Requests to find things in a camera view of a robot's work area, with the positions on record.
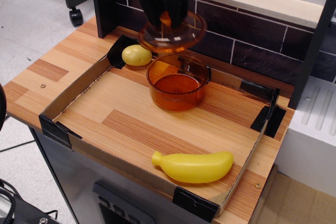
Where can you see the orange transparent pot lid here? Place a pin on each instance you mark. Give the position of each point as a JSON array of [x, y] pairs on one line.
[[164, 39]]

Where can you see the orange transparent toy pot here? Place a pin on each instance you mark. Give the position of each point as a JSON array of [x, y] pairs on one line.
[[178, 81]]

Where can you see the yellow toy potato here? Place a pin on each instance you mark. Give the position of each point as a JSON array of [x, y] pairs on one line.
[[136, 55]]

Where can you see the black office chair base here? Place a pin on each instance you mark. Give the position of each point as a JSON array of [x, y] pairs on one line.
[[75, 14]]

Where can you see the yellow toy banana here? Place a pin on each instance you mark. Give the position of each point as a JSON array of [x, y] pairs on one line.
[[194, 168]]

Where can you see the white ridged sink drainer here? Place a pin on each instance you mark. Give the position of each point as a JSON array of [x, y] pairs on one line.
[[318, 108]]

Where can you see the cardboard fence with black tape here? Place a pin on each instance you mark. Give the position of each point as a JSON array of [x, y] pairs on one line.
[[104, 127]]

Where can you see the grey oven control panel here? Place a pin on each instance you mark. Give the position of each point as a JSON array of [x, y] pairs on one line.
[[115, 209]]

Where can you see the black vertical post left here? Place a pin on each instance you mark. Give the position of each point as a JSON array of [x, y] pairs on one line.
[[106, 16]]

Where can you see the black vertical post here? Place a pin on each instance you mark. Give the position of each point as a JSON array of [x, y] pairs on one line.
[[106, 16], [312, 53]]

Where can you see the black vertical post right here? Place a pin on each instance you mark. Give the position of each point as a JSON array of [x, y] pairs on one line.
[[312, 53]]

